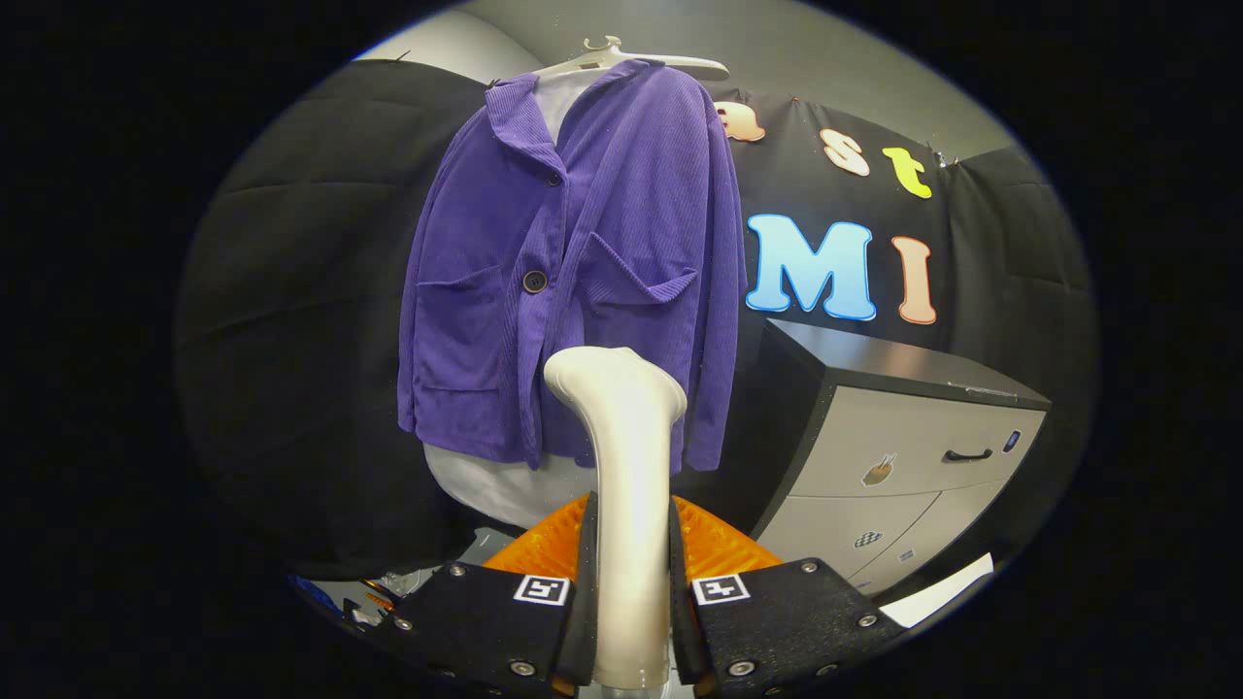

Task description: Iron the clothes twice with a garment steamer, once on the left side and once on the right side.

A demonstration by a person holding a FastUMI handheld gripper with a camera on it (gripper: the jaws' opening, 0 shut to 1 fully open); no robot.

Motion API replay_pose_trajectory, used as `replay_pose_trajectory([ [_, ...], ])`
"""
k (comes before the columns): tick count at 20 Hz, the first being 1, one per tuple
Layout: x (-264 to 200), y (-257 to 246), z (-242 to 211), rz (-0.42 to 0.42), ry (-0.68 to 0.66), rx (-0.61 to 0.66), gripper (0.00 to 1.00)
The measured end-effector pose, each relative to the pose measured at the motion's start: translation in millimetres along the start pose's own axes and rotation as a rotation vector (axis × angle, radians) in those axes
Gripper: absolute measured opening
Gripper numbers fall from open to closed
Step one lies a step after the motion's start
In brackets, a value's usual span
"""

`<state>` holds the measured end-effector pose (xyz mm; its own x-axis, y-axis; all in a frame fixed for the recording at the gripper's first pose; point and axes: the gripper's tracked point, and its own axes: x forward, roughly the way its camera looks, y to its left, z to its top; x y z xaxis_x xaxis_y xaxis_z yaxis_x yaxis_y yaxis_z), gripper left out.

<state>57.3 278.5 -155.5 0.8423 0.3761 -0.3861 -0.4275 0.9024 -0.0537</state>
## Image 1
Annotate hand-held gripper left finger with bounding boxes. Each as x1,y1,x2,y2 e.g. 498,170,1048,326
388,492,600,699

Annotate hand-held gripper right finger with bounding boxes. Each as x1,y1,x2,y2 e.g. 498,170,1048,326
668,495,909,699

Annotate white garment steamer head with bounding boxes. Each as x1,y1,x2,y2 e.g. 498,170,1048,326
542,347,689,692

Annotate purple corduroy jacket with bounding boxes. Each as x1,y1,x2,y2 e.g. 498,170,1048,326
396,58,749,475

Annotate cream clothes hanger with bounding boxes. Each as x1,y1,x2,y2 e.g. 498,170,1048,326
532,36,731,83

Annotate white flat board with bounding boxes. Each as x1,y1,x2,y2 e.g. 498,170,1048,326
879,552,995,629

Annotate blue object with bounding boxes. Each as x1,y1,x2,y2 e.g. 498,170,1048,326
291,575,343,613

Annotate grey cabinet with dark top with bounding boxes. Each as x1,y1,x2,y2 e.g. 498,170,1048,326
753,318,1053,598

